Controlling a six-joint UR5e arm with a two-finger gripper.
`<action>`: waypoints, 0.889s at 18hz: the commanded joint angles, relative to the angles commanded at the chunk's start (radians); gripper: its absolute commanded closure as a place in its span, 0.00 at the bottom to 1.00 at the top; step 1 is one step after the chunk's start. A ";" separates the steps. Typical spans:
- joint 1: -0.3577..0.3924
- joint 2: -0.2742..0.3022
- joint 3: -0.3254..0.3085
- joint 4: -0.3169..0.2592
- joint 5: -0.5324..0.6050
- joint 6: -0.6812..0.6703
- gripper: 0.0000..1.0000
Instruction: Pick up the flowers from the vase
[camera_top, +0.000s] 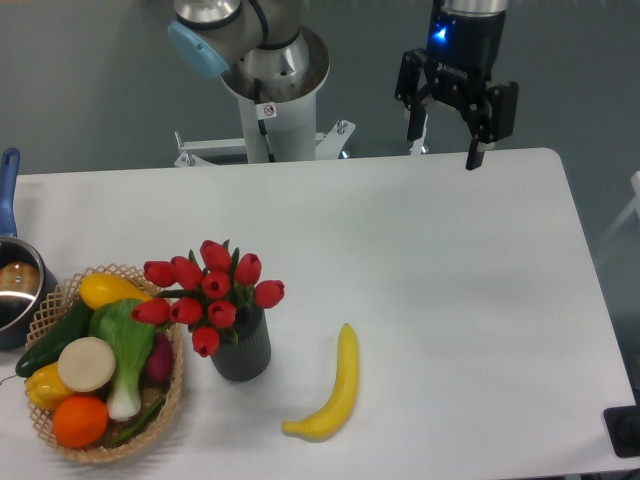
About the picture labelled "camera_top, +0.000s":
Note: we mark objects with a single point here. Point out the yellow squash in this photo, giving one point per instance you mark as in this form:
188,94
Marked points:
100,289

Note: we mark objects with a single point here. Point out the round beige bun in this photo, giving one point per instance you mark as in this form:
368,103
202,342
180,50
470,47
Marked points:
86,364

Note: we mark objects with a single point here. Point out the woven wicker basket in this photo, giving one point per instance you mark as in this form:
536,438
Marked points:
49,313

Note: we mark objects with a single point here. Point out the white frame at right edge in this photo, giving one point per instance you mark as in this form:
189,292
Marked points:
626,221

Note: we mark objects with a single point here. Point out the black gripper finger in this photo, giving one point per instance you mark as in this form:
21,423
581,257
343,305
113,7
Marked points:
414,84
490,120

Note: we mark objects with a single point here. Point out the black device at table edge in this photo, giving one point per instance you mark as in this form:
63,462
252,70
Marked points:
623,428

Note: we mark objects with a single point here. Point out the orange fruit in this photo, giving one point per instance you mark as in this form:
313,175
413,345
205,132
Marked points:
80,420

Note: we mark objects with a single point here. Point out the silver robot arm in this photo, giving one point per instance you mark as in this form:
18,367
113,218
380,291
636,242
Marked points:
275,66

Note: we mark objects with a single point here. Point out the green cucumber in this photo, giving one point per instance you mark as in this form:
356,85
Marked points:
73,325

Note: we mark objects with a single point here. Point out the dark grey ribbed vase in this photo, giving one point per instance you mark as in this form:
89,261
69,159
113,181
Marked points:
251,354

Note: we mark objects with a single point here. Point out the yellow bell pepper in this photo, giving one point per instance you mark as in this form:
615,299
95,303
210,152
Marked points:
46,390

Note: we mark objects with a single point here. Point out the purple red radish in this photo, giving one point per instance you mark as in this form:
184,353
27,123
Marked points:
159,364

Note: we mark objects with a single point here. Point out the blue handled saucepan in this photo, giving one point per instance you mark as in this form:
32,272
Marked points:
25,278

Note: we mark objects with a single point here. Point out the red tulip bouquet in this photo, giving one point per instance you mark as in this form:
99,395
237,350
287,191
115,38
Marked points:
211,293

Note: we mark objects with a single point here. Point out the green bok choy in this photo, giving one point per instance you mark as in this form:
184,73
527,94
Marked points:
131,343

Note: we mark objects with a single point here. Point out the green bean pod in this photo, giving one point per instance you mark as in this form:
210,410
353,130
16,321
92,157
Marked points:
140,424

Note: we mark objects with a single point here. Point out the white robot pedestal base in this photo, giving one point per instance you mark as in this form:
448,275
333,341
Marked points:
271,132

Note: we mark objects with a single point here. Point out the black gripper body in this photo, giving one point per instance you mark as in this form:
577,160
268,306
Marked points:
461,49

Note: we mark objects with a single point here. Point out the yellow banana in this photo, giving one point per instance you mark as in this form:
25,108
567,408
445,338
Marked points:
333,415

